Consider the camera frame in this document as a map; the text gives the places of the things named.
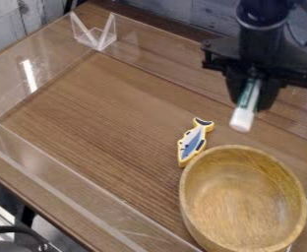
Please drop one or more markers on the yellow blue fish toy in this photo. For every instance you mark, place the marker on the yellow blue fish toy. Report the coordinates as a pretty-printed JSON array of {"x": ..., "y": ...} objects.
[{"x": 192, "y": 142}]

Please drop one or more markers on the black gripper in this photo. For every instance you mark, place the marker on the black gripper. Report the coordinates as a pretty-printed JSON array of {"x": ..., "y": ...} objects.
[{"x": 258, "y": 54}]

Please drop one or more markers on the clear acrylic front wall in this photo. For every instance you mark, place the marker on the clear acrylic front wall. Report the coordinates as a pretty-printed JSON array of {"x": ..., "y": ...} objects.
[{"x": 85, "y": 210}]

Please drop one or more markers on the green white marker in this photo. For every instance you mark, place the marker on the green white marker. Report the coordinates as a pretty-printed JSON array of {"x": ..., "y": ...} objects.
[{"x": 246, "y": 108}]

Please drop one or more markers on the brown wooden bowl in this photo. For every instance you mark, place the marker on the brown wooden bowl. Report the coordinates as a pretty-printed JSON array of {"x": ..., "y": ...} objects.
[{"x": 242, "y": 201}]

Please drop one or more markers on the clear acrylic corner bracket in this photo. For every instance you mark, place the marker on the clear acrylic corner bracket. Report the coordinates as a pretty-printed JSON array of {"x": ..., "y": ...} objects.
[{"x": 95, "y": 38}]

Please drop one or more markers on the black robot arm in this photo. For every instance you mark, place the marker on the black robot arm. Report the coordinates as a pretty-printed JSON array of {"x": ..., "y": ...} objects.
[{"x": 267, "y": 11}]

